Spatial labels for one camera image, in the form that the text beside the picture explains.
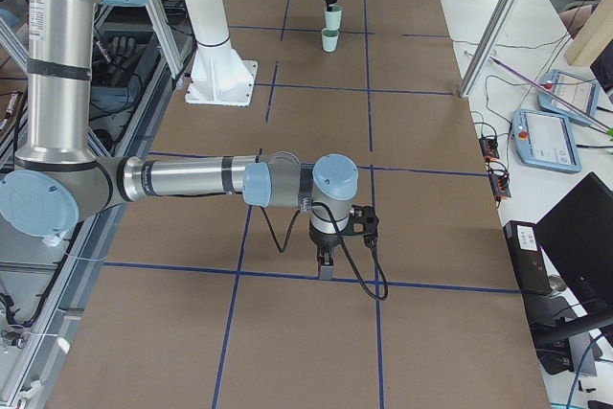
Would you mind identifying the mint green cup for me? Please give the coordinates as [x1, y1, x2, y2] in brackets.
[321, 28, 340, 53]
[324, 4, 343, 31]

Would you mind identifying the black desktop computer box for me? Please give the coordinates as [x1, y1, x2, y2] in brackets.
[503, 220, 552, 296]

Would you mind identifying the black computer monitor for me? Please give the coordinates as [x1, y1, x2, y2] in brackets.
[535, 172, 612, 306]

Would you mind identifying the near blue teach pendant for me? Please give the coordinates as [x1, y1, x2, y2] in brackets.
[511, 109, 581, 173]

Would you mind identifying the blue teach pendant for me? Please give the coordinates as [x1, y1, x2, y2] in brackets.
[511, 109, 581, 173]
[537, 69, 598, 125]

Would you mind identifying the far blue teach pendant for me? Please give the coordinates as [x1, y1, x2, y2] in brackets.
[537, 69, 598, 125]

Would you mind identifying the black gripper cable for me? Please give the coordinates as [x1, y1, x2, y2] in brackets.
[261, 201, 389, 303]

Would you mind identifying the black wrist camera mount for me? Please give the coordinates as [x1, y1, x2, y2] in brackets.
[346, 205, 379, 238]

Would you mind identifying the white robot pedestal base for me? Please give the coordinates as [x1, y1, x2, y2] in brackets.
[185, 0, 258, 107]

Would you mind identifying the aluminium frame post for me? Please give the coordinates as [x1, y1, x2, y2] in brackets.
[459, 0, 518, 98]

